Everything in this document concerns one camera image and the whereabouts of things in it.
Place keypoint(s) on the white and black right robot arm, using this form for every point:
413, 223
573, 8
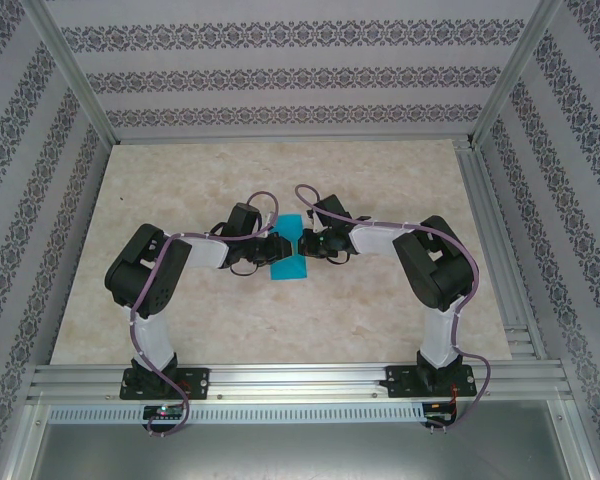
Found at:
375, 242

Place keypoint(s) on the controller circuit board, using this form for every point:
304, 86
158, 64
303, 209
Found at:
437, 407
165, 411

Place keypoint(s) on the aluminium frame post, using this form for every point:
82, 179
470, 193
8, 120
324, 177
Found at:
510, 75
75, 65

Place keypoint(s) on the blue cloth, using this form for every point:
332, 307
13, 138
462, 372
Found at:
290, 270

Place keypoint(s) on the aluminium side rail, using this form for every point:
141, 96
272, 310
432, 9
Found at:
485, 215

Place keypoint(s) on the left controller circuit board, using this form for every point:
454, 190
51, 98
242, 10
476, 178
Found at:
165, 411

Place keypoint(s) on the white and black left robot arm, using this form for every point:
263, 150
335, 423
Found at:
205, 255

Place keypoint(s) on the long aluminium mounting rail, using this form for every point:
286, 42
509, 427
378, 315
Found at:
300, 380

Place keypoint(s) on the right controller circuit board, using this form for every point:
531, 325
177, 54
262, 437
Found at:
437, 407

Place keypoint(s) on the grey sheet metal panel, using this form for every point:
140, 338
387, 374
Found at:
300, 455

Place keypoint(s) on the aluminium left frame post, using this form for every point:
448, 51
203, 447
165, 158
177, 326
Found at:
75, 65

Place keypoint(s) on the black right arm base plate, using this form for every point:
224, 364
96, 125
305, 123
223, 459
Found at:
400, 382

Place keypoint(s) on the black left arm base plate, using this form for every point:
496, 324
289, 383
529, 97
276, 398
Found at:
200, 382

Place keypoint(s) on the aluminium right frame post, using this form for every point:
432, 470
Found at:
510, 75

